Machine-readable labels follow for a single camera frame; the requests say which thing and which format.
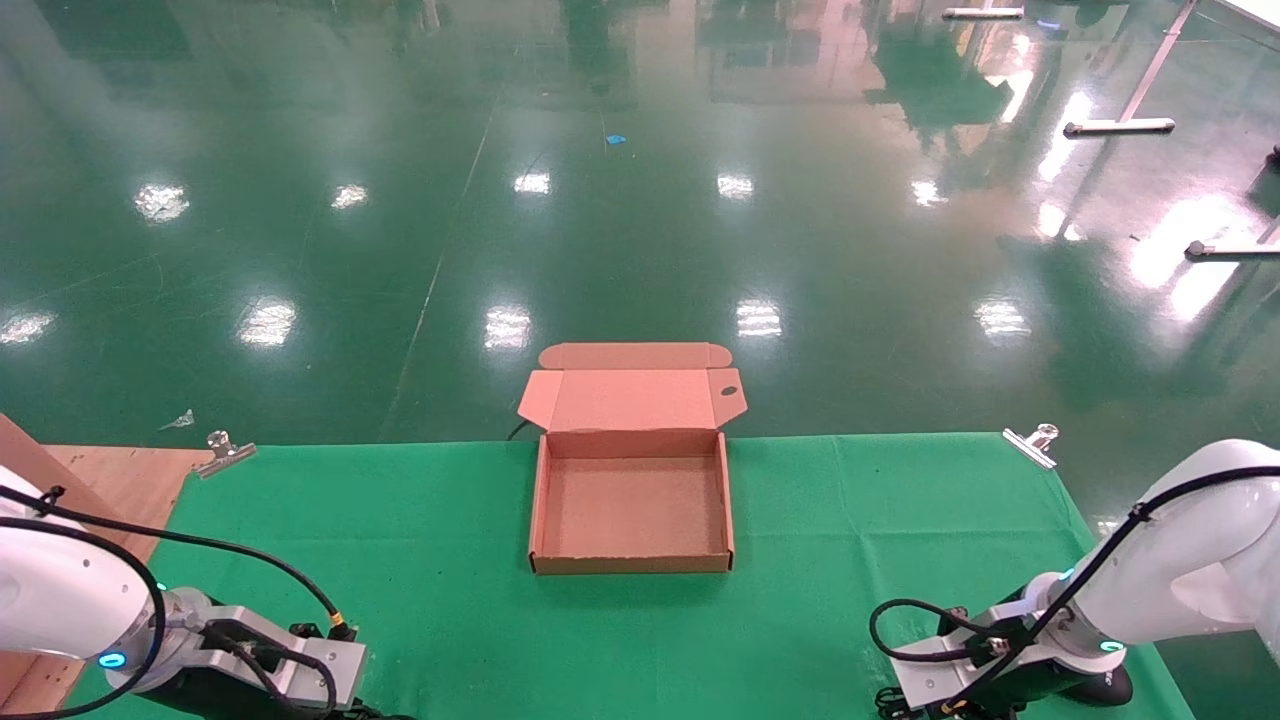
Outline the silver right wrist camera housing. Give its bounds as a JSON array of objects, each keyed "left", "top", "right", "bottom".
[{"left": 890, "top": 598, "right": 1066, "bottom": 713}]

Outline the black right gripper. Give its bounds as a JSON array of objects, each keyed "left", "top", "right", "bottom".
[{"left": 935, "top": 660, "right": 1134, "bottom": 720}]

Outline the white metal table leg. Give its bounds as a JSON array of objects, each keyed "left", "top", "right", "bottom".
[
  {"left": 1062, "top": 0, "right": 1198, "bottom": 137},
  {"left": 1184, "top": 213, "right": 1280, "bottom": 261}
]

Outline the silver binder clip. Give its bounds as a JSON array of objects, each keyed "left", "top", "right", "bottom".
[
  {"left": 1001, "top": 422, "right": 1060, "bottom": 470},
  {"left": 194, "top": 430, "right": 257, "bottom": 479}
]

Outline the white table panel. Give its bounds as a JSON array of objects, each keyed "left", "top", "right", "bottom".
[{"left": 1213, "top": 0, "right": 1280, "bottom": 33}]

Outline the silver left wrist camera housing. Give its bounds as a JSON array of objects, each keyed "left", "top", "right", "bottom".
[{"left": 195, "top": 603, "right": 368, "bottom": 713}]

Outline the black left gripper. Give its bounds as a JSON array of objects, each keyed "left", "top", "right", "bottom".
[{"left": 165, "top": 668, "right": 416, "bottom": 720}]

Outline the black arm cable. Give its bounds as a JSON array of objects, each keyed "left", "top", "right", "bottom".
[
  {"left": 868, "top": 463, "right": 1280, "bottom": 701},
  {"left": 0, "top": 484, "right": 359, "bottom": 720}
]

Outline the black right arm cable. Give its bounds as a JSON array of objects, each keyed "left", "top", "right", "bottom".
[{"left": 868, "top": 463, "right": 1280, "bottom": 701}]

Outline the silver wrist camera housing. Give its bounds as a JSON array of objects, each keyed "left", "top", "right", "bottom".
[
  {"left": 890, "top": 598, "right": 1066, "bottom": 713},
  {"left": 195, "top": 603, "right": 368, "bottom": 713}
]

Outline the brown cardboard panel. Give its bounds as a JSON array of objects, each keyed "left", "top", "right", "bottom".
[{"left": 0, "top": 413, "right": 101, "bottom": 521}]

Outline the open brown cardboard box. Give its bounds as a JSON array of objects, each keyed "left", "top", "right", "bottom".
[{"left": 515, "top": 341, "right": 748, "bottom": 576}]

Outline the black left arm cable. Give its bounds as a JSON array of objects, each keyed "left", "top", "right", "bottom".
[{"left": 0, "top": 484, "right": 359, "bottom": 720}]

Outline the green table cloth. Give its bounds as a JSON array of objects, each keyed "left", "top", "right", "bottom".
[{"left": 60, "top": 432, "right": 1196, "bottom": 720}]

